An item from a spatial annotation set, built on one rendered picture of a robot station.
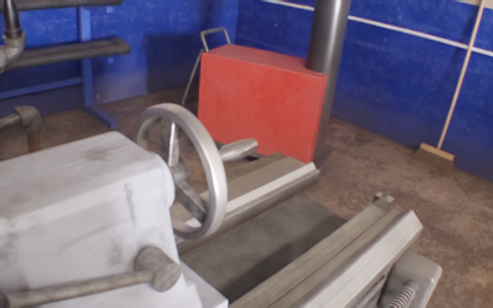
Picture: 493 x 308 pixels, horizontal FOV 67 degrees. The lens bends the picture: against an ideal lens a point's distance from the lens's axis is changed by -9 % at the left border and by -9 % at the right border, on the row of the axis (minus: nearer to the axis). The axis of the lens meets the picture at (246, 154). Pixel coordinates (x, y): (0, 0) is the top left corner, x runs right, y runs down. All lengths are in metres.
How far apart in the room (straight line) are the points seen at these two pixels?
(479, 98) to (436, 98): 0.37
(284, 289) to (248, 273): 0.20
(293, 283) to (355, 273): 0.14
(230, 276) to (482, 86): 2.94
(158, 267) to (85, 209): 0.11
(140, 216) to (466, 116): 3.33
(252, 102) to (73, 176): 2.27
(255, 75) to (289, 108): 0.31
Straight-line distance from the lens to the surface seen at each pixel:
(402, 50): 3.78
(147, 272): 0.51
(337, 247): 0.96
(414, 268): 1.11
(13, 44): 0.70
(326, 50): 2.59
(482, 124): 3.65
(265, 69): 2.62
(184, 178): 0.63
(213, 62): 2.77
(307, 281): 0.86
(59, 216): 0.48
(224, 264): 1.02
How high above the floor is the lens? 1.41
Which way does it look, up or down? 27 degrees down
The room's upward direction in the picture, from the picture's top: 6 degrees clockwise
